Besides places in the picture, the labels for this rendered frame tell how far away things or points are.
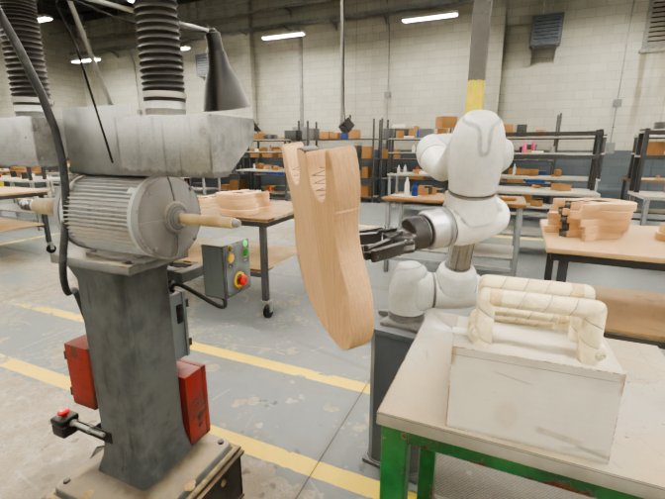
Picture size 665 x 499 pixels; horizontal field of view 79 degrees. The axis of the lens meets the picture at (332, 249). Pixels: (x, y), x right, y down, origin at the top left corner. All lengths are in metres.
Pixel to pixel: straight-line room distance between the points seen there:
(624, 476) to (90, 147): 1.46
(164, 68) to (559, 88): 11.30
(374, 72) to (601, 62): 5.58
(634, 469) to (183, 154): 1.08
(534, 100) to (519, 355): 11.30
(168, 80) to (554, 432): 1.10
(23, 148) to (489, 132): 1.29
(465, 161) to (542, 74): 11.19
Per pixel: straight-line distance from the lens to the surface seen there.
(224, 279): 1.49
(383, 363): 1.84
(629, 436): 1.00
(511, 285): 0.84
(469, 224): 0.92
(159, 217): 1.25
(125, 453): 1.75
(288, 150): 0.90
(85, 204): 1.41
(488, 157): 0.88
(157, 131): 1.08
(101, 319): 1.51
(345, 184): 0.62
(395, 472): 0.98
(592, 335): 0.79
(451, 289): 1.72
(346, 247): 0.68
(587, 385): 0.82
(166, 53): 1.14
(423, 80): 12.29
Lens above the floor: 1.45
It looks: 14 degrees down
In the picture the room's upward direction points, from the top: straight up
